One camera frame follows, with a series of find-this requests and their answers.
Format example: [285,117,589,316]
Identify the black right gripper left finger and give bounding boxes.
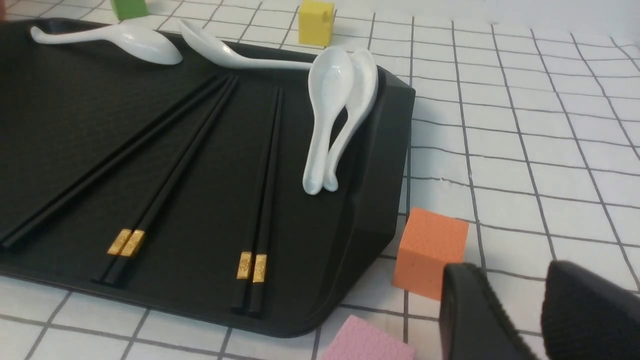
[438,263,537,360]

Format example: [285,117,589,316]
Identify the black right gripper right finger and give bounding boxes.
[541,260,640,360]

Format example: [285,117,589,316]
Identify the orange foam cube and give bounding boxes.
[391,207,469,301]

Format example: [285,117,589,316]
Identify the pink foam block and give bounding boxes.
[320,315,415,360]

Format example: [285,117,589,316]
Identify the black chopstick pair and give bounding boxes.
[91,75,236,284]
[0,74,234,250]
[231,86,282,314]
[102,76,240,288]
[247,87,284,317]
[0,73,225,244]

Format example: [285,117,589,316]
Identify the black chopstick right pair left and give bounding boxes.
[231,86,282,314]

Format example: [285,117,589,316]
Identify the white ceramic spoon back right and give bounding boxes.
[323,48,378,192]

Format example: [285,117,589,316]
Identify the white ceramic spoon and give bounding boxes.
[30,23,183,66]
[323,48,378,192]
[302,47,354,195]

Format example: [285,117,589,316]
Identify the white ceramic spoon front right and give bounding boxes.
[302,47,354,195]

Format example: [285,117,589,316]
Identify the black plastic tray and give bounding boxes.
[1,18,416,338]

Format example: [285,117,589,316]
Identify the yellow foam cube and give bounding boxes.
[298,0,335,48]

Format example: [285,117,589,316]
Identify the black chopstick middle pair right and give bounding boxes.
[102,76,240,288]

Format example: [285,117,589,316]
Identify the black chopstick middle pair left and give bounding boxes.
[91,75,236,284]

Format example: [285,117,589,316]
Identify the white ceramic spoon lying sideways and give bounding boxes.
[177,19,313,71]

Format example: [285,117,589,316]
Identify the black chopstick left pair outer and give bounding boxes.
[0,73,225,244]

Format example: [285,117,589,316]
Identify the white ceramic spoon far left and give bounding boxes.
[30,23,183,66]

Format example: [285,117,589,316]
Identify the green foam cube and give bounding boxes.
[110,0,149,21]

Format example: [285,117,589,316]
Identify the black chopstick left pair inner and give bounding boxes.
[0,74,234,250]

